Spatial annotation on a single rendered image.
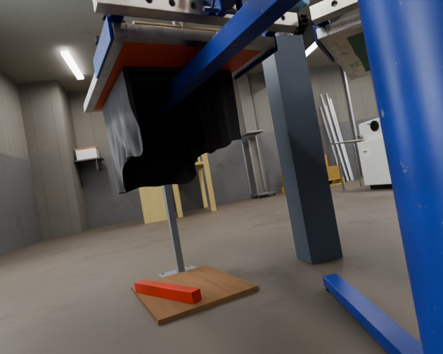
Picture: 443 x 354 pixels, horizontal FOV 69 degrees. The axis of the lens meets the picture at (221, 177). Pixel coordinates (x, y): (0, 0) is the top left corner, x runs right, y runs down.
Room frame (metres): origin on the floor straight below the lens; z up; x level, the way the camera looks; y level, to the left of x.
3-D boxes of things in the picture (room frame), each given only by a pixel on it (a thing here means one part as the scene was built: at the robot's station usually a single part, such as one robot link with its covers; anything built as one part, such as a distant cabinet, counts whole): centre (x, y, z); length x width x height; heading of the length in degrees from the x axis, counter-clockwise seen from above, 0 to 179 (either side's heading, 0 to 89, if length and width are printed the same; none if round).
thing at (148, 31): (1.38, 0.17, 0.97); 0.79 x 0.58 x 0.04; 29
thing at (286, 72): (1.76, -0.45, 0.60); 0.18 x 0.18 x 1.20; 12
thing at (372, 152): (4.83, -2.56, 0.53); 2.24 x 0.58 x 1.06; 14
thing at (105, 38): (1.03, 0.29, 0.97); 0.30 x 0.05 x 0.07; 29
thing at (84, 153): (7.12, 2.84, 1.65); 0.44 x 0.37 x 0.25; 102
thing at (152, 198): (6.87, 0.98, 1.12); 1.67 x 1.49 x 2.23; 12
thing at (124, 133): (1.33, 0.37, 0.74); 0.46 x 0.04 x 0.42; 29
